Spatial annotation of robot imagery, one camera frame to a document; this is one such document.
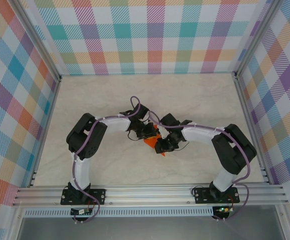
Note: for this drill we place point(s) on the orange paper sheet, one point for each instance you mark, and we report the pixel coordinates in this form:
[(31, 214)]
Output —
[(149, 143)]

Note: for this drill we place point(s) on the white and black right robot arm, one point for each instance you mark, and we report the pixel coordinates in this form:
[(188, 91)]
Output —
[(223, 180)]

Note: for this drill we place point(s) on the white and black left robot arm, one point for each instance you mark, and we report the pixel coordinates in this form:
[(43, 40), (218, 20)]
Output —
[(82, 172)]

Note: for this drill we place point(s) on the small green-lit circuit board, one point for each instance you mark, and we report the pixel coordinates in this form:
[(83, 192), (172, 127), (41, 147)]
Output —
[(225, 209)]

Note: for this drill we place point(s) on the small black circuit board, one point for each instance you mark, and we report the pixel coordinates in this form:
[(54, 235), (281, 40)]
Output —
[(80, 212)]

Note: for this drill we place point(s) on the aluminium cross rail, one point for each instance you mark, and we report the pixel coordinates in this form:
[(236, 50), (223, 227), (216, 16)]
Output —
[(147, 195)]

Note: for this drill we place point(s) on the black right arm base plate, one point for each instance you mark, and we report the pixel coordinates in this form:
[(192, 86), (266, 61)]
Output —
[(201, 195)]

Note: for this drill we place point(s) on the aluminium table side rail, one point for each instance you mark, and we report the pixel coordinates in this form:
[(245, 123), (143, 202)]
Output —
[(46, 132), (245, 105)]

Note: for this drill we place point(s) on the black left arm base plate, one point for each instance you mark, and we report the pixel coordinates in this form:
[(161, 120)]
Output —
[(98, 196)]

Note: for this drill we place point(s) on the aluminium frame post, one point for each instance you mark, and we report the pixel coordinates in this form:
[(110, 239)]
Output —
[(38, 41), (256, 37)]

